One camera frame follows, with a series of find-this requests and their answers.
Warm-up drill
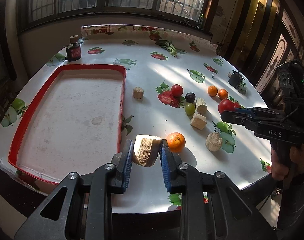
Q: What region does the cylindrical cork piece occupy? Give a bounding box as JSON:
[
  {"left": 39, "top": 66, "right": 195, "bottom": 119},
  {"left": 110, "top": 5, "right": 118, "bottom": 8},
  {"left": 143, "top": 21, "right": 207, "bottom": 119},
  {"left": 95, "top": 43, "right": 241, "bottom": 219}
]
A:
[{"left": 195, "top": 98, "right": 207, "bottom": 115}]

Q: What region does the angular cork block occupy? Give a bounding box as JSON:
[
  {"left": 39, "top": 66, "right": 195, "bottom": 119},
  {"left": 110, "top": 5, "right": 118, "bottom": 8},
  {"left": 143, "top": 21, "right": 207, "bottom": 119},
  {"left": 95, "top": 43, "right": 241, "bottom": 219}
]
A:
[{"left": 191, "top": 112, "right": 207, "bottom": 130}]

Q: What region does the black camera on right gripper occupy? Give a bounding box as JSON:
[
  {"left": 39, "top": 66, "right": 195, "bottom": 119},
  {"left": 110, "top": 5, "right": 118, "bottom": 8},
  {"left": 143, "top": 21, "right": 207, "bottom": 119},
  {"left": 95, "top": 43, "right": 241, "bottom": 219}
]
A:
[{"left": 276, "top": 60, "right": 304, "bottom": 122}]

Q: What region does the large beige cork wedge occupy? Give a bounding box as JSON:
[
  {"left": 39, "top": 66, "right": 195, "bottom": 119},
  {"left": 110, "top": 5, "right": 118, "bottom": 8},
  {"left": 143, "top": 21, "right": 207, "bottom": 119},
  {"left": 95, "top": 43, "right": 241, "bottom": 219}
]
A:
[{"left": 132, "top": 134, "right": 162, "bottom": 167}]

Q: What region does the red rimmed white tray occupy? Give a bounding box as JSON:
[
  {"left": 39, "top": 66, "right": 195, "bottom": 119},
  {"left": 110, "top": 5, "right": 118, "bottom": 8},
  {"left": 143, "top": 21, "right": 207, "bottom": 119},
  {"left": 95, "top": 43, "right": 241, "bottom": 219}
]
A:
[{"left": 8, "top": 64, "right": 127, "bottom": 184}]

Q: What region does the small round cork piece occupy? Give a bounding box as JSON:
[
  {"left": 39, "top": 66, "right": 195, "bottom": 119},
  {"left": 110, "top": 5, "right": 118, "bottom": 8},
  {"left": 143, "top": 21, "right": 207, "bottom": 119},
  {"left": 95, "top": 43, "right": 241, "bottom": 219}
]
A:
[{"left": 132, "top": 87, "right": 144, "bottom": 99}]

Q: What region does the rough lumpy cork piece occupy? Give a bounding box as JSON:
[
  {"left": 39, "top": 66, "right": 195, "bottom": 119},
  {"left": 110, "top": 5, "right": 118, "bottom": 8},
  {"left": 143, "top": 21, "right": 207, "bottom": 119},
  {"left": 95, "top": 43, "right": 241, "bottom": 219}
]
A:
[{"left": 206, "top": 132, "right": 223, "bottom": 152}]

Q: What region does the green grape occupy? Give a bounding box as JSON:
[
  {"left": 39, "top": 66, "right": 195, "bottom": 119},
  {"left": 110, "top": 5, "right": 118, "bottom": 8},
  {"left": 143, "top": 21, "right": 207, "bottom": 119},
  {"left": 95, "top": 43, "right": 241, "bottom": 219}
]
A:
[{"left": 185, "top": 103, "right": 195, "bottom": 116}]

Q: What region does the dark purple plum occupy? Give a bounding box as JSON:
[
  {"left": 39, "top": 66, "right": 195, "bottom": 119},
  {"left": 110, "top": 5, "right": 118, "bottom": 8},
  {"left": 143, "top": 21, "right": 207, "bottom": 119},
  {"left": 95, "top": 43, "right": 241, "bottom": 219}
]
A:
[{"left": 185, "top": 92, "right": 196, "bottom": 103}]

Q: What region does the dark bottle with cork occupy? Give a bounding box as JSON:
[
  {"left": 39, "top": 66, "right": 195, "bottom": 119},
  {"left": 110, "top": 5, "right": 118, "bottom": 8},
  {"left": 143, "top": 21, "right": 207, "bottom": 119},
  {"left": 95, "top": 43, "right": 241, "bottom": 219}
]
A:
[{"left": 65, "top": 35, "right": 81, "bottom": 62}]

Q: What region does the large orange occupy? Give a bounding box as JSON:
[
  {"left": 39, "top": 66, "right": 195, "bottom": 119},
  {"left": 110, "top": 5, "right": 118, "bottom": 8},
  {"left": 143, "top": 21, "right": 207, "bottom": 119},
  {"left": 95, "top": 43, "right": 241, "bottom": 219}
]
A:
[{"left": 166, "top": 132, "right": 186, "bottom": 153}]

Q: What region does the red tomato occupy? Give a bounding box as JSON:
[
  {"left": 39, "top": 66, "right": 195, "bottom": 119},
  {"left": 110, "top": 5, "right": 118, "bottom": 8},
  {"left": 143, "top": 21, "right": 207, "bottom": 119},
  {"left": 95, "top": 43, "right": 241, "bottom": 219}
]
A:
[
  {"left": 218, "top": 99, "right": 235, "bottom": 114},
  {"left": 171, "top": 84, "right": 183, "bottom": 98}
]

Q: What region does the fruit print tablecloth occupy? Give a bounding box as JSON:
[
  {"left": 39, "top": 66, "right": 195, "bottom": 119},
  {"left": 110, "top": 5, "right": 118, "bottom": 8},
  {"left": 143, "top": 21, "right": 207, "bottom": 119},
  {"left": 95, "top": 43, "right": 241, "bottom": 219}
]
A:
[{"left": 0, "top": 25, "right": 271, "bottom": 216}]

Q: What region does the small orange mandarin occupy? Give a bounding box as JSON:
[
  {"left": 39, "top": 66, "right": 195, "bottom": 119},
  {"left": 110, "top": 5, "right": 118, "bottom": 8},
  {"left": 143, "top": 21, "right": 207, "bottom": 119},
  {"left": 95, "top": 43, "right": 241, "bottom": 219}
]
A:
[
  {"left": 218, "top": 89, "right": 228, "bottom": 100},
  {"left": 207, "top": 86, "right": 218, "bottom": 97}
]

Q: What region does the person's right hand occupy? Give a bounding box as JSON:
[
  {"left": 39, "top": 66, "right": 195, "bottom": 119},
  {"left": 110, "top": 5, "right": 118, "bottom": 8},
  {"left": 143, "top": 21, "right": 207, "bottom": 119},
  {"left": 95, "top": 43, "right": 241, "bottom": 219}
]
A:
[{"left": 270, "top": 143, "right": 304, "bottom": 181}]

